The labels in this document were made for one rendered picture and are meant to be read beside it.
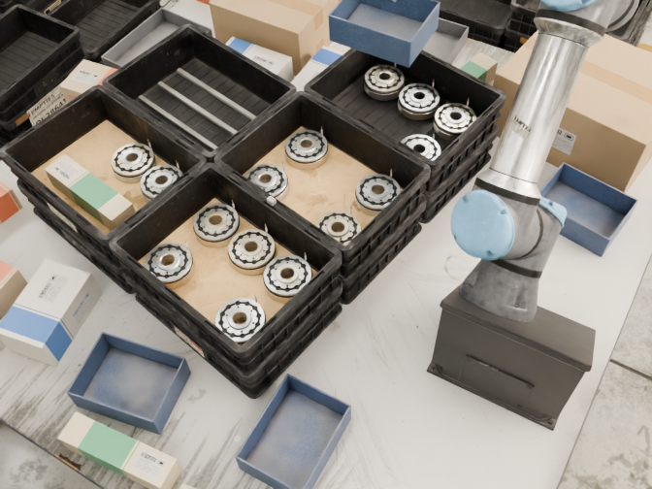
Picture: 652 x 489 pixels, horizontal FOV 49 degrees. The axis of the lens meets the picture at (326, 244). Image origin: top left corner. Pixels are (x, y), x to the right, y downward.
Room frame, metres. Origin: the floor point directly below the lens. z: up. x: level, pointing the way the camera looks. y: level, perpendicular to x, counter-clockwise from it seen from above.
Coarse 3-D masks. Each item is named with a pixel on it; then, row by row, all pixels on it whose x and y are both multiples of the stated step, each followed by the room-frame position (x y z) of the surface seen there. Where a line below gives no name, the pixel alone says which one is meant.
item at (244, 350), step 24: (216, 168) 1.07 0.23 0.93; (144, 216) 0.95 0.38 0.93; (288, 216) 0.93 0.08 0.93; (120, 240) 0.89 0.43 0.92; (312, 240) 0.87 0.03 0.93; (336, 264) 0.80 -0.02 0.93; (168, 288) 0.76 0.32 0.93; (312, 288) 0.75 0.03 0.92; (192, 312) 0.71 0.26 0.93; (288, 312) 0.70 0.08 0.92; (216, 336) 0.65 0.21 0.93; (264, 336) 0.65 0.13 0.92
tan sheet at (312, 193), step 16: (304, 128) 1.28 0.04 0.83; (272, 160) 1.18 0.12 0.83; (336, 160) 1.17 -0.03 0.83; (352, 160) 1.17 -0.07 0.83; (288, 176) 1.13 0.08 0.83; (304, 176) 1.12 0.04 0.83; (320, 176) 1.12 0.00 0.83; (336, 176) 1.12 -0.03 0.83; (352, 176) 1.12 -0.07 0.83; (288, 192) 1.08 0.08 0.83; (304, 192) 1.07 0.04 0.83; (320, 192) 1.07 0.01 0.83; (336, 192) 1.07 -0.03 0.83; (352, 192) 1.07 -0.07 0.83; (304, 208) 1.03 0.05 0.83; (320, 208) 1.03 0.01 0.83; (336, 208) 1.02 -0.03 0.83; (352, 208) 1.02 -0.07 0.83
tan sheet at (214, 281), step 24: (192, 216) 1.02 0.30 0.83; (240, 216) 1.01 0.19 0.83; (168, 240) 0.96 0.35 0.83; (192, 240) 0.95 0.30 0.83; (144, 264) 0.89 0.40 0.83; (216, 264) 0.88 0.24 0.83; (192, 288) 0.82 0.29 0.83; (216, 288) 0.82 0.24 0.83; (240, 288) 0.82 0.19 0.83; (264, 288) 0.82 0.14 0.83; (216, 312) 0.76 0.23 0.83
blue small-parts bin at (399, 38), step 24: (360, 0) 1.44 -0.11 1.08; (384, 0) 1.41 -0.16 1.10; (408, 0) 1.37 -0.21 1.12; (432, 0) 1.35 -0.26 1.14; (336, 24) 1.31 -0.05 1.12; (360, 24) 1.36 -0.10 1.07; (384, 24) 1.36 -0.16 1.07; (408, 24) 1.35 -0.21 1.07; (432, 24) 1.31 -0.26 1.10; (360, 48) 1.28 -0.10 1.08; (384, 48) 1.24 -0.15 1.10; (408, 48) 1.21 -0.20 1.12
